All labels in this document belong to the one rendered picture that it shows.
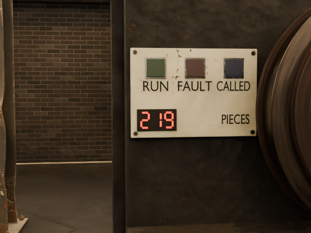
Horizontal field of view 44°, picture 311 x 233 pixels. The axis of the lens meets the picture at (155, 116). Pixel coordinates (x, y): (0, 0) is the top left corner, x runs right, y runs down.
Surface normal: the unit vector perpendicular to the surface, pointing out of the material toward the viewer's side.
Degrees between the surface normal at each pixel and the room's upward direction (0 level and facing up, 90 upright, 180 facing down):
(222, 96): 90
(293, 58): 90
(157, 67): 90
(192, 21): 90
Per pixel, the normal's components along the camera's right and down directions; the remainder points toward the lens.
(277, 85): 0.11, 0.05
